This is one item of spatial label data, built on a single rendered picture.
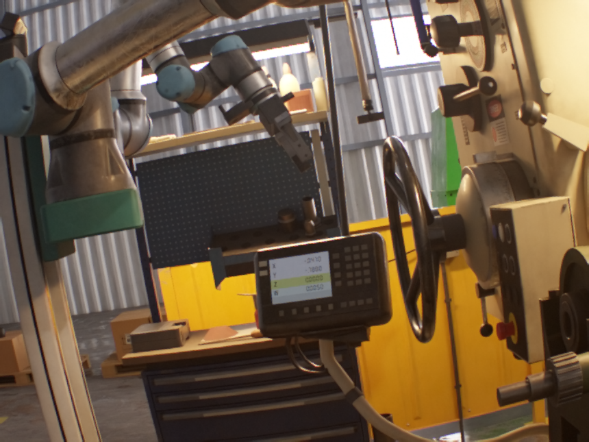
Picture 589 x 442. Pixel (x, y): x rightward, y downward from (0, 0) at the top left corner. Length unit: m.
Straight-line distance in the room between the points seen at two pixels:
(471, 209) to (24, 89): 0.80
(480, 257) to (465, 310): 2.71
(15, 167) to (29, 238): 0.12
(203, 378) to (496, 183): 1.77
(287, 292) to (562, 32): 1.12
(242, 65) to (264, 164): 1.63
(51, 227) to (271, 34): 2.12
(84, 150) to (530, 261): 0.69
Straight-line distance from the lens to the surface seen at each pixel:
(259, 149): 3.45
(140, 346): 3.16
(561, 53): 1.40
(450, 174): 5.44
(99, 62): 1.14
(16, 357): 8.48
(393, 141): 1.48
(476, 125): 1.79
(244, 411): 3.04
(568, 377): 0.87
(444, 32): 1.62
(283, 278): 2.20
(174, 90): 1.73
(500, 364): 4.30
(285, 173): 3.44
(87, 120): 1.30
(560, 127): 1.34
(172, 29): 1.10
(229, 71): 1.85
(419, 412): 4.28
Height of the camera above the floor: 1.42
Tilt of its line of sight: 1 degrees down
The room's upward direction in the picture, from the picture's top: 10 degrees counter-clockwise
